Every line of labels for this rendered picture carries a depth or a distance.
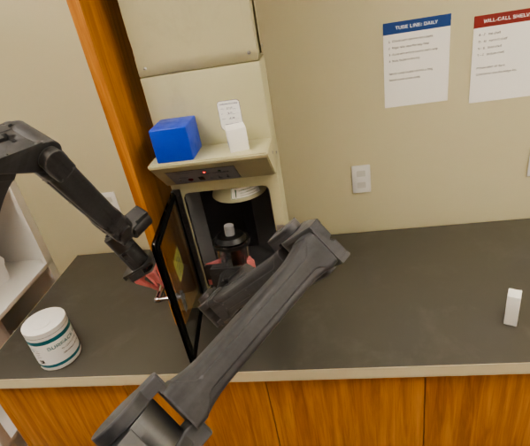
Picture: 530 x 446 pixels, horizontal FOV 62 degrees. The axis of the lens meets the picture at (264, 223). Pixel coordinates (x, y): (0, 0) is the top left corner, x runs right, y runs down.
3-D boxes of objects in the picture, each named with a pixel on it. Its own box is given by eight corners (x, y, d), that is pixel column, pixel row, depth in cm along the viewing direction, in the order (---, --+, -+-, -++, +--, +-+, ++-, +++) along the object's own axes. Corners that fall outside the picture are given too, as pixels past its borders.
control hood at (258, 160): (168, 182, 130) (159, 150, 125) (277, 171, 125) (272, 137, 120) (157, 200, 120) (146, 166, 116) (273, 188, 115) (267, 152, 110)
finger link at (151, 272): (155, 287, 125) (133, 264, 122) (175, 275, 124) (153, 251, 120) (149, 302, 119) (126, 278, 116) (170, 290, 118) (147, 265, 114)
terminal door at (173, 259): (203, 296, 149) (173, 190, 130) (194, 365, 122) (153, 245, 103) (202, 296, 149) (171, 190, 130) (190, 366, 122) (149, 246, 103)
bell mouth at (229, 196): (218, 181, 149) (214, 166, 147) (269, 175, 147) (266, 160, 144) (207, 205, 134) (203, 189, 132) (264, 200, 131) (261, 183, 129)
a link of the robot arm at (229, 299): (284, 230, 72) (328, 277, 73) (300, 211, 76) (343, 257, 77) (188, 303, 105) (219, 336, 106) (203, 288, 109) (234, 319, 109)
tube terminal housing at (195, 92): (218, 263, 174) (166, 61, 137) (299, 257, 169) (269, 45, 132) (203, 305, 153) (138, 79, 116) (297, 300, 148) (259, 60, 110)
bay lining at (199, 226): (221, 247, 170) (201, 162, 153) (288, 242, 166) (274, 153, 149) (208, 287, 149) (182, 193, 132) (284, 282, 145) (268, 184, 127)
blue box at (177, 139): (168, 150, 124) (159, 119, 120) (202, 146, 123) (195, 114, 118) (157, 164, 116) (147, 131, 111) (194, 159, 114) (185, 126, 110)
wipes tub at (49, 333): (53, 341, 149) (34, 307, 142) (88, 340, 147) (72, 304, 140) (32, 372, 138) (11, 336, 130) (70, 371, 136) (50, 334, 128)
